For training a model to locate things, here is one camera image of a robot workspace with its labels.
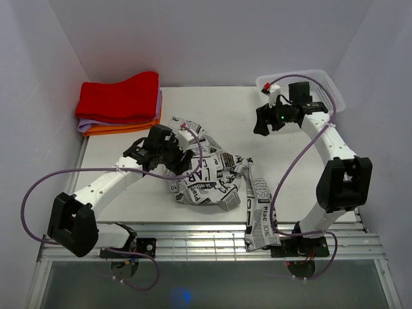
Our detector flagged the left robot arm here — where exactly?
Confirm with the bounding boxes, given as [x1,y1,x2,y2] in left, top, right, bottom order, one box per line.
[47,125,199,258]

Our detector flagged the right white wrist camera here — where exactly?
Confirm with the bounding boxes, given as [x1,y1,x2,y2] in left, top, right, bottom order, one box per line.
[261,82,281,108]

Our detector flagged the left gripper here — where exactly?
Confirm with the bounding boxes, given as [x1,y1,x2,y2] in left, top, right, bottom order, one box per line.
[158,135,194,176]

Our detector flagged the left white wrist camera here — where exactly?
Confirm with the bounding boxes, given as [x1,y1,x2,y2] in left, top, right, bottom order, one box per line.
[176,124,198,151]

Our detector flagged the newspaper print trousers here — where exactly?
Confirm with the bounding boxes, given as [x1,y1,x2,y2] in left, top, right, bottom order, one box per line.
[168,117,281,252]

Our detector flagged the lilac folded trousers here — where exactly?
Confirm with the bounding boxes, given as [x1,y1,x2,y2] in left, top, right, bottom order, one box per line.
[77,90,163,135]

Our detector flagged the red folded trousers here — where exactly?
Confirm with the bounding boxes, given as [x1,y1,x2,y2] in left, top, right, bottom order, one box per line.
[75,71,160,124]

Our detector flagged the white perforated plastic basket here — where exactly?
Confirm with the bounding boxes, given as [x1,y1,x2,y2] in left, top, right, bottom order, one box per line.
[256,70,346,113]

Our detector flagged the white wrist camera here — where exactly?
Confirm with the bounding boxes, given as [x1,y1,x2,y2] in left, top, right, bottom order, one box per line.
[261,82,281,108]
[176,124,198,151]

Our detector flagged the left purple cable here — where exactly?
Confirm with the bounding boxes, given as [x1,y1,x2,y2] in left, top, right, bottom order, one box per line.
[20,124,203,292]

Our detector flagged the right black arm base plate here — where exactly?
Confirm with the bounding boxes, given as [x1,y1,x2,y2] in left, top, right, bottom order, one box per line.
[269,236,330,258]

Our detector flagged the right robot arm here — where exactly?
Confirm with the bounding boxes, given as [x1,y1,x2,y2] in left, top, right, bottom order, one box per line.
[254,82,373,256]

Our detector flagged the aluminium frame rails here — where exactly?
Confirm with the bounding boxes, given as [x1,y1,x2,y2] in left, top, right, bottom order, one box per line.
[37,189,387,263]

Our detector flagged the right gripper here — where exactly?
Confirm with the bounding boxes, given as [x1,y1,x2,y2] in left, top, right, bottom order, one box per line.
[253,97,295,136]

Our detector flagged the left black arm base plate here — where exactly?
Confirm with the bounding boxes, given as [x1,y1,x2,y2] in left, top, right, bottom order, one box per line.
[99,238,157,259]

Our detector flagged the orange folded trousers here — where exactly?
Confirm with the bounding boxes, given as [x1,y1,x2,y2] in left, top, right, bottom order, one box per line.
[79,116,161,137]

